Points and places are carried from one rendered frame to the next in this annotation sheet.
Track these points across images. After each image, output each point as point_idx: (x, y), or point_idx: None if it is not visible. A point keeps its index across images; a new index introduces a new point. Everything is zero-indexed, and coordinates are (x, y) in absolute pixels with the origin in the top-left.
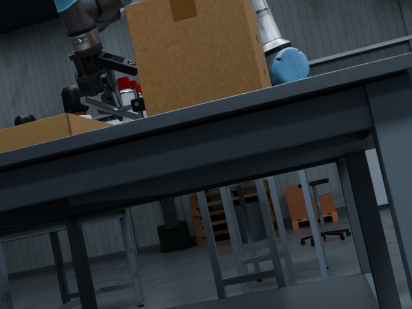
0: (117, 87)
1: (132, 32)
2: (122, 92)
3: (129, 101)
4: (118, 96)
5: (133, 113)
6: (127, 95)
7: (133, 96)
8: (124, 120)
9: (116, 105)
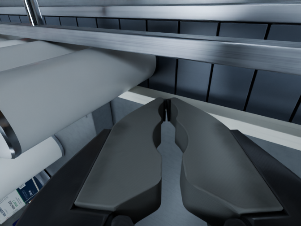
0: (89, 186)
1: None
2: (6, 141)
3: (46, 93)
4: (153, 151)
5: (213, 39)
6: (22, 111)
7: (7, 82)
8: (107, 100)
9: (236, 134)
